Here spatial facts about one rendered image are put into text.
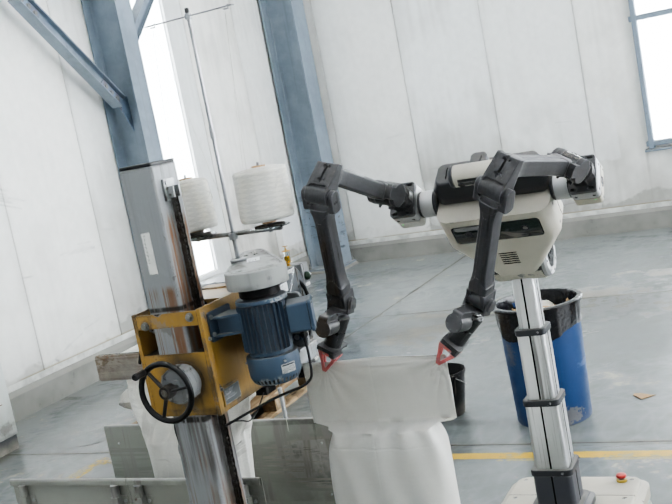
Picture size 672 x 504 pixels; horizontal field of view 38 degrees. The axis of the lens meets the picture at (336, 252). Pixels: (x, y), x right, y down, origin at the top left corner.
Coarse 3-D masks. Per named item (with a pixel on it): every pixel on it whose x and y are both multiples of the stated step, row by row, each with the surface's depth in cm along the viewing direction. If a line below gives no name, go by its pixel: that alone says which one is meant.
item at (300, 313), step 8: (304, 296) 279; (312, 296) 280; (288, 304) 272; (296, 304) 272; (304, 304) 272; (312, 304) 279; (288, 312) 272; (296, 312) 272; (304, 312) 272; (312, 312) 273; (288, 320) 273; (296, 320) 273; (304, 320) 272; (312, 320) 272; (288, 328) 274; (296, 328) 273; (304, 328) 273; (312, 328) 273; (304, 336) 277
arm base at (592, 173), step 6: (588, 156) 300; (594, 156) 299; (594, 162) 298; (594, 168) 298; (588, 174) 294; (594, 174) 297; (588, 180) 295; (594, 180) 296; (570, 186) 299; (576, 186) 298; (582, 186) 298; (588, 186) 297; (594, 186) 296; (570, 192) 299; (576, 192) 298; (582, 192) 297; (588, 192) 297
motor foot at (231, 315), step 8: (224, 304) 283; (208, 312) 275; (216, 312) 278; (224, 312) 280; (232, 312) 278; (208, 320) 274; (216, 320) 277; (224, 320) 277; (232, 320) 276; (240, 320) 274; (216, 328) 277; (224, 328) 277; (232, 328) 276; (240, 328) 275; (216, 336) 276; (224, 336) 276
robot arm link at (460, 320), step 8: (464, 304) 285; (488, 304) 282; (456, 312) 279; (464, 312) 279; (472, 312) 282; (480, 312) 283; (488, 312) 284; (448, 320) 281; (456, 320) 279; (464, 320) 279; (448, 328) 281; (456, 328) 279; (464, 328) 280
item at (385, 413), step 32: (320, 384) 314; (352, 384) 308; (384, 384) 302; (416, 384) 299; (448, 384) 295; (320, 416) 317; (352, 416) 311; (384, 416) 304; (416, 416) 301; (448, 416) 297; (352, 448) 305; (384, 448) 299; (416, 448) 295; (448, 448) 302; (352, 480) 306; (384, 480) 300; (416, 480) 296; (448, 480) 297
